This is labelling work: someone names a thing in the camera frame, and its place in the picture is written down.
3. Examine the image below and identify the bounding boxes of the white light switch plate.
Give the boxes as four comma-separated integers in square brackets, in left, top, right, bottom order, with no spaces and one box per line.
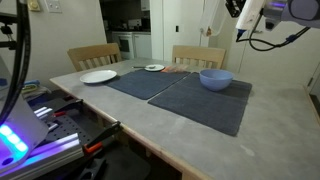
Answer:
[44,0,63,14]

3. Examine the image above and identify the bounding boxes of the short silver metal bars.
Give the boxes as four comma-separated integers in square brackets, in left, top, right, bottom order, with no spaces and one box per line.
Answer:
[33,106,59,132]

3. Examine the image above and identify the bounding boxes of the blue bowl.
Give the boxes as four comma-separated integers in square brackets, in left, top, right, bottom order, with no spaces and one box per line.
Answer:
[199,69,234,92]

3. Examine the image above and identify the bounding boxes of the light wooden chair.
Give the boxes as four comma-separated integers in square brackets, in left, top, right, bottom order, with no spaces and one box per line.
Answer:
[171,45,227,70]
[67,42,123,73]

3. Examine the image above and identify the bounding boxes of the black clamp jaw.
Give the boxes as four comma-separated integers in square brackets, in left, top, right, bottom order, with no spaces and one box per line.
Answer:
[75,157,108,180]

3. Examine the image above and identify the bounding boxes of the orange translucent lunchbox lid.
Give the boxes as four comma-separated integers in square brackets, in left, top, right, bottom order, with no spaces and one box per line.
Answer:
[161,64,193,74]

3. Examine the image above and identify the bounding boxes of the large white plate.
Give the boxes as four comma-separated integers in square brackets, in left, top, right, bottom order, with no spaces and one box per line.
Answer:
[79,69,118,85]

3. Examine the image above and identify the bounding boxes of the white oven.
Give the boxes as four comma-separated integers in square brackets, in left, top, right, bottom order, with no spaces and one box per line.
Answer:
[111,31,136,61]

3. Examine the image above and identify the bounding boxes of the white closet door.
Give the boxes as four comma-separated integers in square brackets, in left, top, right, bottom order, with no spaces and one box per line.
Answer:
[149,0,215,64]

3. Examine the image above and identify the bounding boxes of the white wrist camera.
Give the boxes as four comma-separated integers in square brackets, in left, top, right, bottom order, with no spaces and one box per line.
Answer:
[235,0,267,32]

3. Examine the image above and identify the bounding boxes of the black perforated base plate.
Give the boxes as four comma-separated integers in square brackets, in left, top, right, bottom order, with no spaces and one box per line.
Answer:
[41,114,95,148]

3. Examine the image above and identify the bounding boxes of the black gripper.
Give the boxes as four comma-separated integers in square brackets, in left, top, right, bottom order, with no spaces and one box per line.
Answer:
[225,0,247,18]

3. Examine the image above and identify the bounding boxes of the aluminium frame rail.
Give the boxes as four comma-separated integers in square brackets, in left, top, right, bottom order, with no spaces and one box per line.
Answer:
[0,132,84,180]

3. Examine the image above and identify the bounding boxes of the thick black cable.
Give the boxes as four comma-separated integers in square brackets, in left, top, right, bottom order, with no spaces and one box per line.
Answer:
[0,0,32,126]

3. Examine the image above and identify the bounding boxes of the small white plate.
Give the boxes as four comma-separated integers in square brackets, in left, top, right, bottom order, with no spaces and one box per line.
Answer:
[144,64,166,73]

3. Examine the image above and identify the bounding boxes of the white kitchen cabinet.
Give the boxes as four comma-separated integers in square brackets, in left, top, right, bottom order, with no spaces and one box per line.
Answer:
[133,32,153,60]

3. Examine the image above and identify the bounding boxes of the metal spoon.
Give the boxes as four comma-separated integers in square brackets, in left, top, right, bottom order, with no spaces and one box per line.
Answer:
[131,65,157,70]

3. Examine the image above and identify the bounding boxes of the dark blue placemat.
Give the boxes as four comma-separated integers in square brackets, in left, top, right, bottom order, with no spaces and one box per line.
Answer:
[147,72,253,138]
[106,68,192,101]

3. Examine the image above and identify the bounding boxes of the yellowed wall thermostat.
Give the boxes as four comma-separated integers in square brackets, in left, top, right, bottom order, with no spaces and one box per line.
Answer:
[27,0,42,12]

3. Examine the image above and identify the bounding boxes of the black cable blue plug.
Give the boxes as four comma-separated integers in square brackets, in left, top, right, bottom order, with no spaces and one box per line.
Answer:
[235,13,312,53]

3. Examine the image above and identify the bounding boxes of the black clamp orange handle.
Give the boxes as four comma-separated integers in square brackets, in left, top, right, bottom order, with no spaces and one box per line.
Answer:
[83,121,122,155]
[52,98,84,118]

